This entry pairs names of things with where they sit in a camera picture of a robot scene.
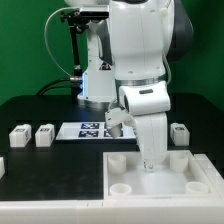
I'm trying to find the grey cable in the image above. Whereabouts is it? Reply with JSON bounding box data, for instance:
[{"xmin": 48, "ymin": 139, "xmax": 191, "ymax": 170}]
[{"xmin": 43, "ymin": 6, "xmax": 83, "ymax": 83}]

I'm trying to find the white block left edge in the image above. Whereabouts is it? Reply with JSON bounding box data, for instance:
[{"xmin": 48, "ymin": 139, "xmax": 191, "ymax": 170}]
[{"xmin": 0, "ymin": 157, "xmax": 5, "ymax": 179}]

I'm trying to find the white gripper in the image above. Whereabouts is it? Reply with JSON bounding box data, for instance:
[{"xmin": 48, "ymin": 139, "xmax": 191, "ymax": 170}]
[{"xmin": 119, "ymin": 81, "xmax": 171, "ymax": 172}]

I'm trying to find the white L-shaped wall fixture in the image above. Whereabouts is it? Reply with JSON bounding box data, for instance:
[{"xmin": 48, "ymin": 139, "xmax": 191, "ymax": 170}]
[{"xmin": 0, "ymin": 154, "xmax": 224, "ymax": 224}]

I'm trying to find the black cable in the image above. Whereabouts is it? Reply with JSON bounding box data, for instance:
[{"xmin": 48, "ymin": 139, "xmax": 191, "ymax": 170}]
[{"xmin": 38, "ymin": 78, "xmax": 81, "ymax": 97}]

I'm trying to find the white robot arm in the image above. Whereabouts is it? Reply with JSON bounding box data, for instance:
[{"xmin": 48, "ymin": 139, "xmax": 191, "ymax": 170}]
[{"xmin": 64, "ymin": 0, "xmax": 193, "ymax": 171}]

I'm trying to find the white tag sheet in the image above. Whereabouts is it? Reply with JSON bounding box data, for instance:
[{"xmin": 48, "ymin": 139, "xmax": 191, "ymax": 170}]
[{"xmin": 55, "ymin": 121, "xmax": 138, "ymax": 141}]

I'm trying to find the black camera stand pole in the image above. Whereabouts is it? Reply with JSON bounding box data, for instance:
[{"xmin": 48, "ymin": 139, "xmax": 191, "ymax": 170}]
[{"xmin": 70, "ymin": 26, "xmax": 82, "ymax": 104}]

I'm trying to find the black camera on stand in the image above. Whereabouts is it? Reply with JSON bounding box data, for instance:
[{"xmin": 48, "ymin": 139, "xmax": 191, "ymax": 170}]
[{"xmin": 60, "ymin": 9, "xmax": 109, "ymax": 25}]

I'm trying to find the white square tabletop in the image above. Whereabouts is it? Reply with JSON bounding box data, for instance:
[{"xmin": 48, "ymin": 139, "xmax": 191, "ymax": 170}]
[{"xmin": 103, "ymin": 150, "xmax": 219, "ymax": 199}]

